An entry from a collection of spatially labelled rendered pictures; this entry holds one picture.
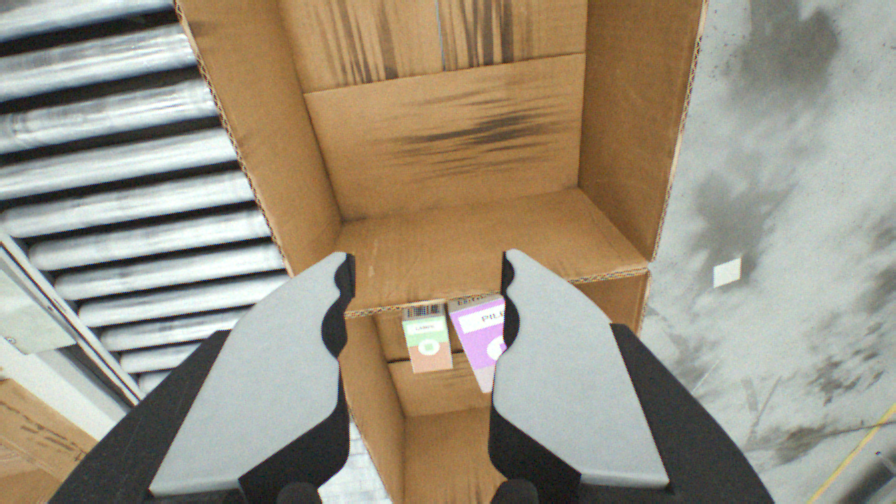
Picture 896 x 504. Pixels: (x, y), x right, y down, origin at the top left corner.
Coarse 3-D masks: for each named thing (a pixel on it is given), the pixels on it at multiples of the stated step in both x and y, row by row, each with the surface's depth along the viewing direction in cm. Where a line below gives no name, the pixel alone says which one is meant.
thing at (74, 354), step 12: (60, 348) 74; (72, 348) 76; (72, 360) 76; (84, 360) 78; (84, 372) 78; (96, 372) 80; (96, 384) 80; (108, 384) 83; (108, 396) 82; (120, 396) 85; (120, 408) 84
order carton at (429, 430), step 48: (624, 288) 37; (384, 336) 56; (384, 384) 55; (432, 384) 62; (384, 432) 51; (432, 432) 63; (480, 432) 62; (384, 480) 47; (432, 480) 57; (480, 480) 56
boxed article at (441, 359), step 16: (416, 320) 48; (432, 320) 49; (416, 336) 50; (432, 336) 50; (448, 336) 54; (416, 352) 51; (432, 352) 52; (448, 352) 52; (416, 368) 53; (432, 368) 53
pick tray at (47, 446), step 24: (0, 384) 71; (0, 408) 69; (24, 408) 73; (48, 408) 77; (0, 432) 68; (24, 432) 72; (48, 432) 76; (72, 432) 80; (0, 456) 84; (24, 456) 71; (48, 456) 74; (72, 456) 79; (0, 480) 88; (24, 480) 86; (48, 480) 84
